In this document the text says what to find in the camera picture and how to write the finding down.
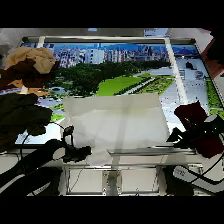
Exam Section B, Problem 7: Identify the black cable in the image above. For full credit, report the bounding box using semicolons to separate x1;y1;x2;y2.
19;121;66;162

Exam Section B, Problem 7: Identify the white T-shirt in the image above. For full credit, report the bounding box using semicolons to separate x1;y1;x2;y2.
61;92;171;166

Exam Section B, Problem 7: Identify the brown garment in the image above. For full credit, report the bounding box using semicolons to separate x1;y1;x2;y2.
0;59;61;98

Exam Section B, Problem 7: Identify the dark green garment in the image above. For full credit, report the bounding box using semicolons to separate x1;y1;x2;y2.
0;92;54;154

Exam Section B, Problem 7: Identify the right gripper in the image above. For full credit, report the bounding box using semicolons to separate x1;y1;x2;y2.
166;126;202;150

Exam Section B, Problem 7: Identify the dark red garment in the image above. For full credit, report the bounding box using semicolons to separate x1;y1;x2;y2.
174;100;224;160

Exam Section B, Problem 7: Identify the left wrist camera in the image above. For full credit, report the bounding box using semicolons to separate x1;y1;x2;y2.
61;124;76;148

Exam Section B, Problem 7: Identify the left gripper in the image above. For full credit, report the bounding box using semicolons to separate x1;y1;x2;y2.
62;144;93;164

